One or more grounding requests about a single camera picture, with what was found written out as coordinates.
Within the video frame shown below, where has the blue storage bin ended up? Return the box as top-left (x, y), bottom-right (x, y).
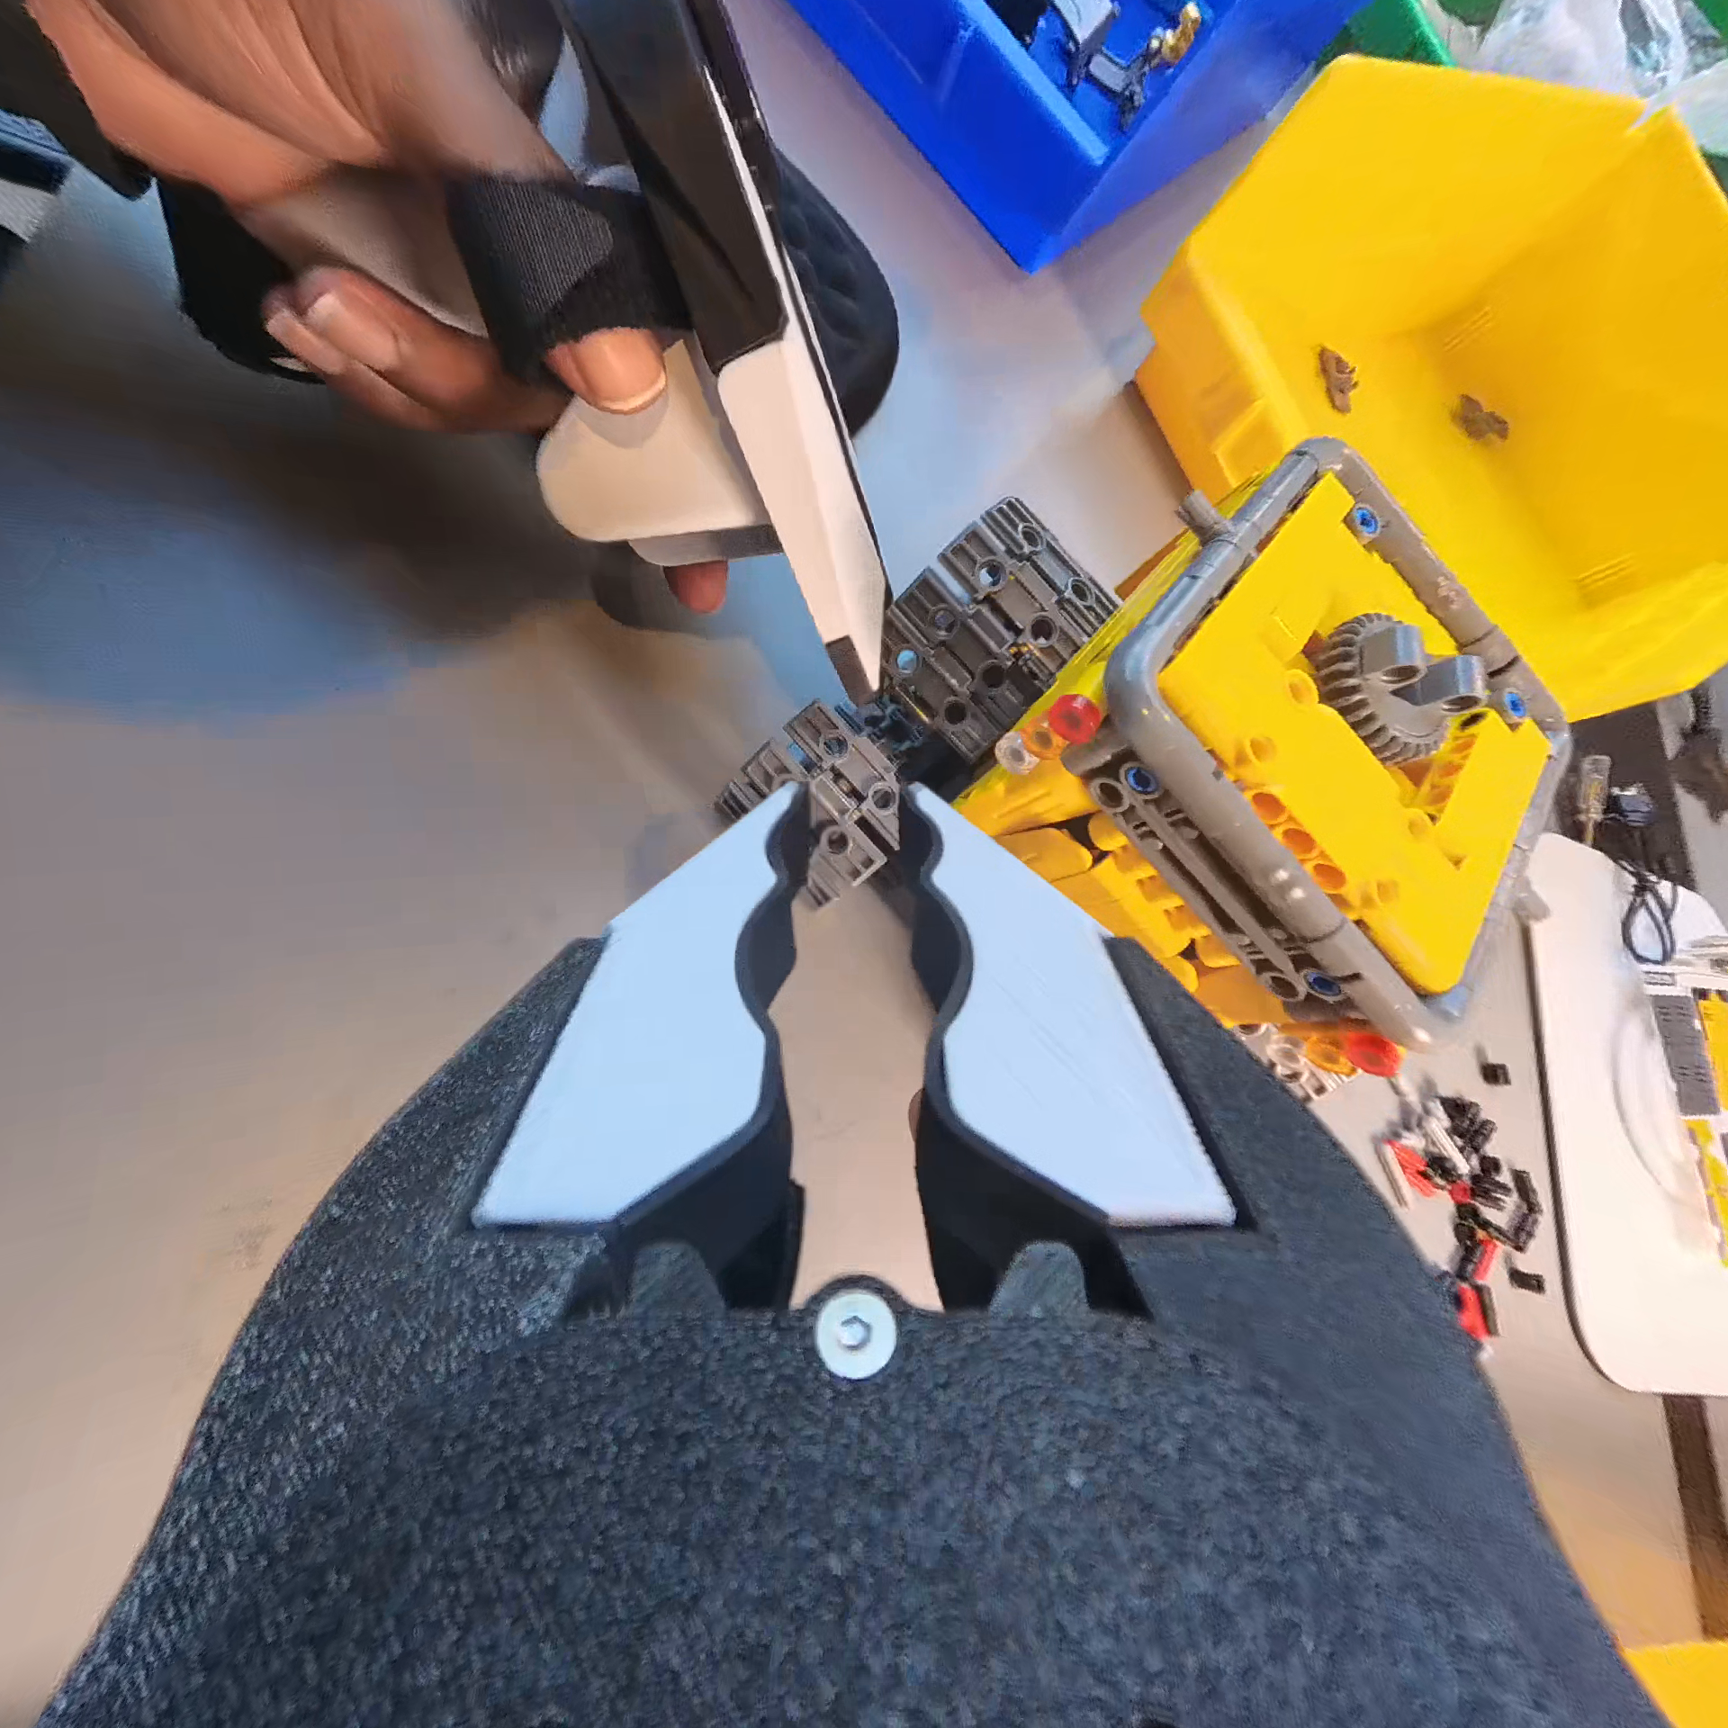
top-left (784, 0), bottom-right (1369, 271)

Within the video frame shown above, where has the person's left hand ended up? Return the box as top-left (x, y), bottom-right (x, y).
top-left (22, 0), bottom-right (737, 616)

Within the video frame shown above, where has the yellow storage bin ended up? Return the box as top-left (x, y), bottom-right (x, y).
top-left (1621, 1634), bottom-right (1728, 1728)
top-left (1135, 55), bottom-right (1728, 727)

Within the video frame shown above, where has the yellow toy brick bulldozer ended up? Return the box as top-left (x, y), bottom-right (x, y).
top-left (893, 440), bottom-right (1573, 1089)

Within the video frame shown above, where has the black cable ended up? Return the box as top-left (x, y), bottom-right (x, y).
top-left (1575, 750), bottom-right (1698, 968)

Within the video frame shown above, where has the clear plastic bag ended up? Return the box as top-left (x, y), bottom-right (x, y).
top-left (1473, 0), bottom-right (1728, 116)

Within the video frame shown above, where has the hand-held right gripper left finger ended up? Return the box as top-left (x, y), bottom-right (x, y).
top-left (474, 789), bottom-right (812, 1232)

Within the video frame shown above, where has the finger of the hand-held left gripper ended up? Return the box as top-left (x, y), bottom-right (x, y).
top-left (713, 325), bottom-right (895, 704)
top-left (535, 346), bottom-right (791, 569)

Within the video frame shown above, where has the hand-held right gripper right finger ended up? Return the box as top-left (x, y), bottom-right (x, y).
top-left (905, 789), bottom-right (1241, 1230)

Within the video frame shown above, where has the grey toy track chain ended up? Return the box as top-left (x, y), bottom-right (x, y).
top-left (713, 495), bottom-right (1126, 909)

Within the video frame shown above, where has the pile of small brick pins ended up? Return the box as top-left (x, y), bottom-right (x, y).
top-left (1379, 1041), bottom-right (1550, 1347)

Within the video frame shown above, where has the black quilted wrist rest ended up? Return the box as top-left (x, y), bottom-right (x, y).
top-left (158, 150), bottom-right (907, 447)

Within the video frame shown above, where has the cluster of dark brick parts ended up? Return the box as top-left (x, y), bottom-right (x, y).
top-left (986, 0), bottom-right (1217, 104)

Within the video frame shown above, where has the green storage bin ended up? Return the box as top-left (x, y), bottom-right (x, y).
top-left (1324, 0), bottom-right (1464, 69)

